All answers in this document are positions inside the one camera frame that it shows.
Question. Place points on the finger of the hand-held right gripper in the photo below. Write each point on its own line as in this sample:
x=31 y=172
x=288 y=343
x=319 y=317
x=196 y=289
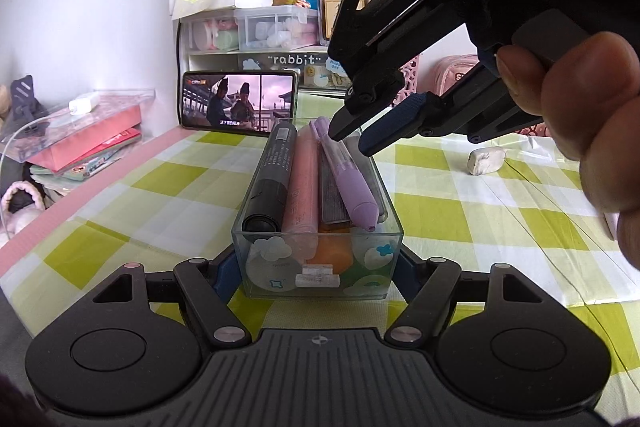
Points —
x=395 y=119
x=357 y=119

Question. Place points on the dark grey fabric item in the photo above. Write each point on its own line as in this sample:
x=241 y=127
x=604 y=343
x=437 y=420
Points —
x=26 y=99

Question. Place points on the beige plush toy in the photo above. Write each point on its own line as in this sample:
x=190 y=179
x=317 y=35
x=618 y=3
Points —
x=4 y=102

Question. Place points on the grey plastic case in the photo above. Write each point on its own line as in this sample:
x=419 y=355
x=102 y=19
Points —
x=334 y=197

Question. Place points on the pink perforated pen holder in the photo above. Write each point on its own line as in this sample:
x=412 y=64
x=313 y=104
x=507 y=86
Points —
x=410 y=82

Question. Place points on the pink pencil case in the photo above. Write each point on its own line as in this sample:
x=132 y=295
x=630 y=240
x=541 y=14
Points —
x=452 y=74

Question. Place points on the clear storage box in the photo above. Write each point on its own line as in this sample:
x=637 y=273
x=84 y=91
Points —
x=210 y=34
x=277 y=27

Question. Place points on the person's right hand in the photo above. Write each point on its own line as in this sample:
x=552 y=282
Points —
x=595 y=117

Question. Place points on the small yellow figurine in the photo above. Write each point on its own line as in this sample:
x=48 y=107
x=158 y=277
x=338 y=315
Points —
x=292 y=1

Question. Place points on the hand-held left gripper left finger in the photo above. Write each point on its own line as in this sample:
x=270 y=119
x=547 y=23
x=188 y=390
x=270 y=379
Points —
x=227 y=277

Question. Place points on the blue highlighter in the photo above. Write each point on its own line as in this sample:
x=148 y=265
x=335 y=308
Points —
x=379 y=197

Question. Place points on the pink highlighter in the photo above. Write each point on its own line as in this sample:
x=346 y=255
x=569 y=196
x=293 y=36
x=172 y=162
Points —
x=301 y=187

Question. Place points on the smartphone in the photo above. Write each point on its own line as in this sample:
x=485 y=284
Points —
x=240 y=104

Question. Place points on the white eraser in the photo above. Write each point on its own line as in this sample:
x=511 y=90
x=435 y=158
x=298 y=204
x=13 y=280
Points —
x=486 y=160

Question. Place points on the stack of pink books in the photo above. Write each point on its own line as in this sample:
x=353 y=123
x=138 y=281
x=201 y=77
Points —
x=90 y=142

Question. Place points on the fluffy pink plush item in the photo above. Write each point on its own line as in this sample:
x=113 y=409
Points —
x=22 y=207

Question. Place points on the orange highlighter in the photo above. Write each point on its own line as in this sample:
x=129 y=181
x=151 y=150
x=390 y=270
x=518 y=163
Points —
x=332 y=252

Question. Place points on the clear plastic box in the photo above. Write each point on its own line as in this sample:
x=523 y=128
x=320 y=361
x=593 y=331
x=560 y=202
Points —
x=240 y=257

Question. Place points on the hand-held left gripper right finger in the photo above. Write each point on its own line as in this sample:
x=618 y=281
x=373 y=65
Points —
x=407 y=277

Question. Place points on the green white glue stick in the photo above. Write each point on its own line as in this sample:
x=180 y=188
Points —
x=275 y=264

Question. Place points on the white charger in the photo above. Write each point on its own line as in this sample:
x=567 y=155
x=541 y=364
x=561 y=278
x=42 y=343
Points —
x=85 y=104

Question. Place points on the clear purple mechanical pencil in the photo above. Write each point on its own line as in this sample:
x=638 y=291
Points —
x=355 y=192

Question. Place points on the green checked tablecloth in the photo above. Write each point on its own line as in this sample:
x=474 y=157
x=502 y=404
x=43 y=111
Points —
x=450 y=217

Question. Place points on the white drawer organizer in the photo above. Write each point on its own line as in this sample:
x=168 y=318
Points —
x=280 y=59

